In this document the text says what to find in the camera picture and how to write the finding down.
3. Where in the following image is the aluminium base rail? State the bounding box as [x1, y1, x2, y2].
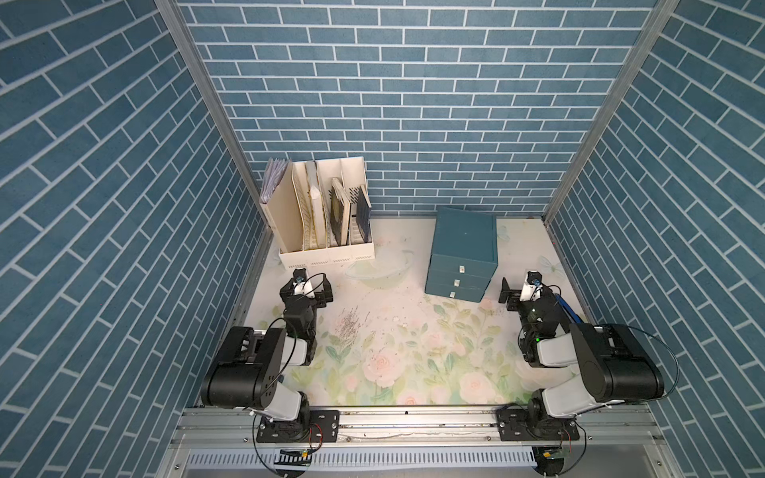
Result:
[159, 406, 681, 477]

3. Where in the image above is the purple folder stack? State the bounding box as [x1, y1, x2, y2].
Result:
[260, 159, 291, 204]

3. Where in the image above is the white file organizer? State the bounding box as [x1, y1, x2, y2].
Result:
[259, 157, 376, 269]

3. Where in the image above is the teal drawer cabinet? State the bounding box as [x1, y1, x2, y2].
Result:
[424, 208, 498, 303]

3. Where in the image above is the clear glass bowl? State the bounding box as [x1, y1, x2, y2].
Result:
[345, 250, 414, 289]

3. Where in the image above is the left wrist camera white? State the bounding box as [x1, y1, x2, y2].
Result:
[292, 268, 314, 298]

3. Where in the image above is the dark striped notebook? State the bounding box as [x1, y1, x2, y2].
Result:
[356, 184, 372, 243]

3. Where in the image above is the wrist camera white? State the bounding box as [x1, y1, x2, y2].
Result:
[292, 268, 314, 298]
[520, 271, 543, 302]

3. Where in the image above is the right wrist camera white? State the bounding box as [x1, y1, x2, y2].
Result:
[520, 271, 543, 302]

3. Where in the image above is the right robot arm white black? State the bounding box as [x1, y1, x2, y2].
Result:
[499, 271, 669, 423]

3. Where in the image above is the blue marker pen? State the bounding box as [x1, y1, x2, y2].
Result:
[557, 295, 583, 324]

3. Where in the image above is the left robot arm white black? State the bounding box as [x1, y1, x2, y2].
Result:
[200, 269, 334, 429]

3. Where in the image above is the beige patterned book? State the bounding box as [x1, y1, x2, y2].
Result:
[330, 177, 352, 246]

